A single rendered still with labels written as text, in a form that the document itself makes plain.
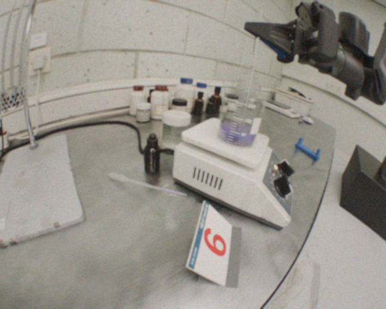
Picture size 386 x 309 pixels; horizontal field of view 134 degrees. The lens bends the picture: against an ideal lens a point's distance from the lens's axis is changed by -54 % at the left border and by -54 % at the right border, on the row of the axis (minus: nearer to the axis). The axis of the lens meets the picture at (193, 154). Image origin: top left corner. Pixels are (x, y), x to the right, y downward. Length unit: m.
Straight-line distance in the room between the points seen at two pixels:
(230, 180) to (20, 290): 0.33
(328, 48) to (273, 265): 0.25
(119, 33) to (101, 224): 0.59
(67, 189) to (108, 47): 0.49
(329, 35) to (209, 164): 0.22
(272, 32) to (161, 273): 0.32
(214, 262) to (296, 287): 0.12
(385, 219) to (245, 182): 0.39
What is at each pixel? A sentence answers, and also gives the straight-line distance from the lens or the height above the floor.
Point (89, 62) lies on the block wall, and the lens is 0.63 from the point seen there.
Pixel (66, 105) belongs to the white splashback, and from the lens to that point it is 0.60.
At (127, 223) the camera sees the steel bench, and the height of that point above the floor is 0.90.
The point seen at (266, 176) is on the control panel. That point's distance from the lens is 0.25.
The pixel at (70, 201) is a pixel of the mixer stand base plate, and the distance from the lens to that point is 0.27.
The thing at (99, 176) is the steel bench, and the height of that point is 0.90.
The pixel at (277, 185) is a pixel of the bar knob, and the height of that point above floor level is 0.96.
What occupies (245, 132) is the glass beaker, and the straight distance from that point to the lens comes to 0.23.
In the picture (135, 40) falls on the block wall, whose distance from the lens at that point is 0.68.
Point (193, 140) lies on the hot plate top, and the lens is 0.24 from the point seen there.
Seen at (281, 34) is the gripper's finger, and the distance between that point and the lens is 0.26.
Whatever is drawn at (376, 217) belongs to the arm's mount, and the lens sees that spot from 0.47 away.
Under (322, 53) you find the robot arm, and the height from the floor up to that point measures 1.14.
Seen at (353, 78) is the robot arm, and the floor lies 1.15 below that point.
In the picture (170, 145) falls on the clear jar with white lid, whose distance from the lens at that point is 0.36.
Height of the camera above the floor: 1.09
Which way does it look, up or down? 30 degrees down
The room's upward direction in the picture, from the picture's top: 9 degrees clockwise
